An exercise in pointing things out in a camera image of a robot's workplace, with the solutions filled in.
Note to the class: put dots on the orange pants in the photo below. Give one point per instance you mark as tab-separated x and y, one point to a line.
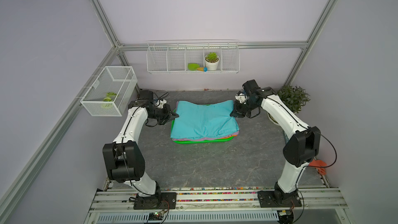
230	136

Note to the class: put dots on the small potted succulent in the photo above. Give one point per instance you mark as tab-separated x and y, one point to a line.
211	61

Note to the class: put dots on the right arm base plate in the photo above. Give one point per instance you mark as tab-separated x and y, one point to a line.
277	198

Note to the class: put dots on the teal pants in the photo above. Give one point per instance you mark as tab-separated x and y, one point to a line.
203	119

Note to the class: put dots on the green plastic basket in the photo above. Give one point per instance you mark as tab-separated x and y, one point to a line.
202	141

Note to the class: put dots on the green toy on shelf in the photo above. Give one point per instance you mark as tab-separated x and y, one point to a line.
196	67

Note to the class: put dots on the white plant pot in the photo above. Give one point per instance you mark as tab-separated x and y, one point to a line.
272	119

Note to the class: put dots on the white wire side basket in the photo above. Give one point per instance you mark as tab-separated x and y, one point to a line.
118	79

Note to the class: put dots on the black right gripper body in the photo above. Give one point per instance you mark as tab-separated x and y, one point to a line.
245	108

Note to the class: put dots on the green leafy plant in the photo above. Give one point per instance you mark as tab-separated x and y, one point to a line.
295	98

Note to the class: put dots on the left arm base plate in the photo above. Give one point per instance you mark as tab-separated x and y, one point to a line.
155	200

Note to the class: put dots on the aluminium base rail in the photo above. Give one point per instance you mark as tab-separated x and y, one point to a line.
232	205

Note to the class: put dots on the red hand-shaped toy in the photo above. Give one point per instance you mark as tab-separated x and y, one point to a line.
319	165

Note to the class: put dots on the purple pants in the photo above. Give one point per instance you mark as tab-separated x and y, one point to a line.
201	139

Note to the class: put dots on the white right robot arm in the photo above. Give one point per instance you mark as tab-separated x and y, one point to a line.
299	151

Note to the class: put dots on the green item in side basket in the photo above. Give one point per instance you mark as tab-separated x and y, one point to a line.
109	100

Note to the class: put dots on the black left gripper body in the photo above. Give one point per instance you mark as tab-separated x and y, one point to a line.
160	114

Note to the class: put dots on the white wire wall shelf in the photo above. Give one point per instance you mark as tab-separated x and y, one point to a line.
174	57

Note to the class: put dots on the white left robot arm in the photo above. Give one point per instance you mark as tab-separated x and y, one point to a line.
123	158

